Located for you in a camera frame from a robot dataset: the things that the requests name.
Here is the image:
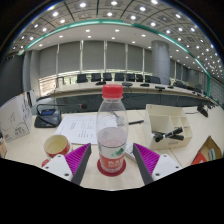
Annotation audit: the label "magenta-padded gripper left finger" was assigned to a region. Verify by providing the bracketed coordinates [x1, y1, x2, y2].
[42, 142, 92, 186]

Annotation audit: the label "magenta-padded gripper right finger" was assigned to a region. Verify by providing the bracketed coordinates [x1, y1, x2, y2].
[132, 142, 183, 186]

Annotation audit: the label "clear red-capped water bottle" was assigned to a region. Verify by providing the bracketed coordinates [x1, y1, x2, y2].
[95, 83, 130, 174]

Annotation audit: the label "white remote control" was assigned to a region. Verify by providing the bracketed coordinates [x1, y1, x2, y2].
[124, 141, 138, 161]

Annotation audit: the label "red and cream mug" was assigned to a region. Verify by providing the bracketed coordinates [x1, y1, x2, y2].
[41, 134, 74, 168]

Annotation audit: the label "white printed paper sheet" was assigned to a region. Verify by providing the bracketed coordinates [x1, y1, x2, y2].
[54, 114, 118, 146]

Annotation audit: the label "black clips in organizer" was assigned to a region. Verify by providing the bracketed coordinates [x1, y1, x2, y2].
[151, 126, 185, 143]

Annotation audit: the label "black pen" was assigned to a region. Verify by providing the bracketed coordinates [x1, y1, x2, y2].
[128, 119, 145, 126]

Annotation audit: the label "cream desk organizer box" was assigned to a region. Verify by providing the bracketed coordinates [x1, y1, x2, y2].
[144, 103, 194, 150]

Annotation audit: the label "black desk microphone unit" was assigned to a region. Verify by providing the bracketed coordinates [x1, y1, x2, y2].
[33, 103, 63, 129]

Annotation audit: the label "open cardboard box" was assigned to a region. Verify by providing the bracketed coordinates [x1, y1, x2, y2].
[190, 135, 223, 166]

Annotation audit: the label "long curved conference desk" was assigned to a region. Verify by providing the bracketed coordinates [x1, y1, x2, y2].
[34, 80, 214, 113]

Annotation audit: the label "grey-green eraser block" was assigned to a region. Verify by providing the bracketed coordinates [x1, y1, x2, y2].
[208, 148, 217, 161]

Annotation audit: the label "black tabletop microphone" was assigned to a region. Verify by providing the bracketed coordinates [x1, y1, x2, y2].
[196, 103, 210, 118]

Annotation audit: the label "white copy paper box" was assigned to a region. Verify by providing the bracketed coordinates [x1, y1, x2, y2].
[0, 91, 33, 144]

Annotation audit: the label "row of black office chairs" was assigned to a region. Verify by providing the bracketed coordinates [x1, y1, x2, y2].
[75, 72, 162, 84]

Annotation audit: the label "round ceiling lights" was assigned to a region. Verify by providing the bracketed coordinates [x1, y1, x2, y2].
[13, 0, 223, 78]

